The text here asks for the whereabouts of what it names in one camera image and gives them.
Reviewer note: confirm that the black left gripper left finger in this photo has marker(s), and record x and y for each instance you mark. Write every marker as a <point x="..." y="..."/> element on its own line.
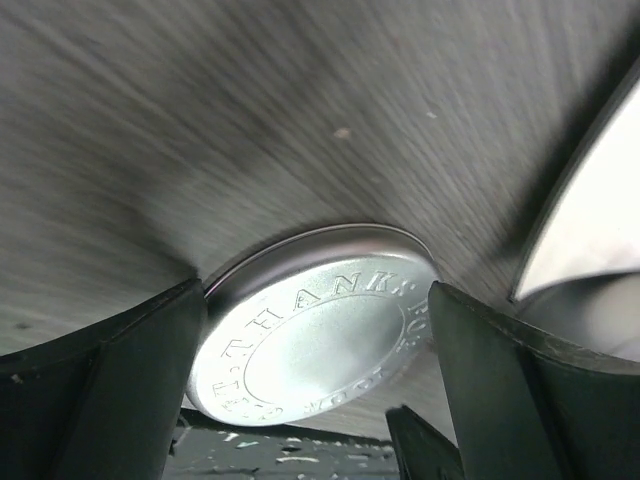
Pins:
<point x="103" y="401"/>

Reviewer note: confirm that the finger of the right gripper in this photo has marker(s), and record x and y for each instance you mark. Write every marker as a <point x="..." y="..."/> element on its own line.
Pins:
<point x="421" y="451"/>

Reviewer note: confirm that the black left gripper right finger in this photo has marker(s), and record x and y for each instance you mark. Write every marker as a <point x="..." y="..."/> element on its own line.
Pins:
<point x="526" y="404"/>

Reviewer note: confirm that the white square plate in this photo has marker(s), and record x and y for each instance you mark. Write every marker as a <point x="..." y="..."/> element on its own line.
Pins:
<point x="579" y="278"/>

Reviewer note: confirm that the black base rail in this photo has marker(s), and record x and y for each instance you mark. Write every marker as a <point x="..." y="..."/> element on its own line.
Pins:
<point x="203" y="448"/>

